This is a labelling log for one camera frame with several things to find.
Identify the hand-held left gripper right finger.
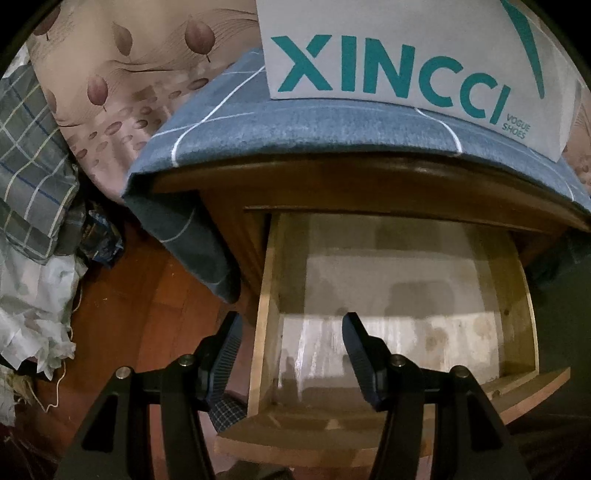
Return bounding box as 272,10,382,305
342,311,536,480

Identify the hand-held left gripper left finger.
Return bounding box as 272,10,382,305
53,311,244,480

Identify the wooden drawer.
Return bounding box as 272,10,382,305
215,210,571,467

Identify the white cardboard shoe box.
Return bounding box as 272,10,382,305
256,0,583,162

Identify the person's left leg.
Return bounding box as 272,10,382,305
210,392,245,435

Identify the blue printed packet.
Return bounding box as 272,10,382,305
76,210,125,268

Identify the white crumpled plastic sheet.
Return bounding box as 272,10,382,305
0,254,88,430

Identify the blue checked cloth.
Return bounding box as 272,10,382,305
122,48,591,304

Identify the grey plaid cloth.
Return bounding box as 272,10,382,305
0,65,86,264

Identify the beige leaf-print curtain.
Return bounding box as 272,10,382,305
25,0,591,208

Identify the white plastic bag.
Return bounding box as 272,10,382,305
0,46,31,81

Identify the thin white cord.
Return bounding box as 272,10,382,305
34,272,84,411

